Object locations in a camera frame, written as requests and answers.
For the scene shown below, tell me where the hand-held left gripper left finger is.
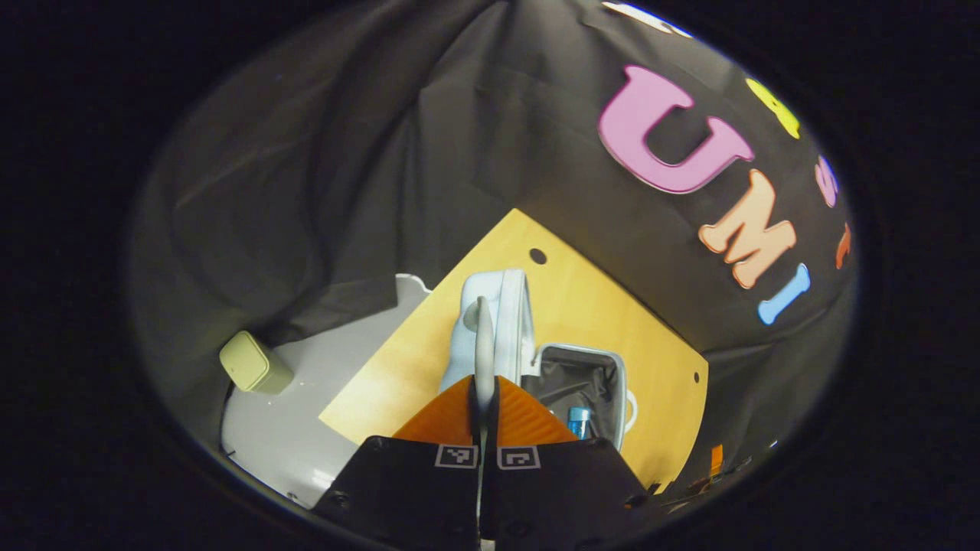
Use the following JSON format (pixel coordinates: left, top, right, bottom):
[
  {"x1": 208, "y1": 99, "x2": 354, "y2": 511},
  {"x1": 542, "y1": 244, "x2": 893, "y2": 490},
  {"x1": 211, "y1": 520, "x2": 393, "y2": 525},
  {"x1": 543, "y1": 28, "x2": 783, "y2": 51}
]
[{"x1": 312, "y1": 375, "x2": 485, "y2": 550}]

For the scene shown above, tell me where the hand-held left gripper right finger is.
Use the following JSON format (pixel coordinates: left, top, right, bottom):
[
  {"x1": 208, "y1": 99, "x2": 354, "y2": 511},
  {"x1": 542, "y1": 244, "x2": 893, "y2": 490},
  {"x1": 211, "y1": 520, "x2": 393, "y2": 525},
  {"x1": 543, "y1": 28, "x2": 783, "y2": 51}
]
[{"x1": 481, "y1": 375, "x2": 652, "y2": 550}]

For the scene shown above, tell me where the white suitcase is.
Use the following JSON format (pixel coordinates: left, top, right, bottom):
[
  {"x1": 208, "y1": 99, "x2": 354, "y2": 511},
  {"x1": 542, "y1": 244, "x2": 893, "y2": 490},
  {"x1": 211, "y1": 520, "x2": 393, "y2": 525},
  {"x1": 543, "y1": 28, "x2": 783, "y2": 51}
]
[{"x1": 440, "y1": 268, "x2": 639, "y2": 454}]

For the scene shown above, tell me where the pale green box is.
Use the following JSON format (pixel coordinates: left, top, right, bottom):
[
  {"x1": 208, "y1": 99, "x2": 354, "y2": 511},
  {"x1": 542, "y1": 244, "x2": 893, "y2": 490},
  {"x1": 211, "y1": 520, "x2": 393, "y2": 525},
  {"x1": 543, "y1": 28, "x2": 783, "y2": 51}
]
[{"x1": 220, "y1": 331, "x2": 295, "y2": 396}]

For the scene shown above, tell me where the black backdrop cloth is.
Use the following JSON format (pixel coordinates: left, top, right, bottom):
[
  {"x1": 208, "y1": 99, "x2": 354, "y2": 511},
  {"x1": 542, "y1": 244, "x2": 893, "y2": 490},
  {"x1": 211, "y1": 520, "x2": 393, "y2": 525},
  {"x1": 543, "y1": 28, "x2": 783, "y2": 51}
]
[{"x1": 126, "y1": 0, "x2": 858, "y2": 494}]

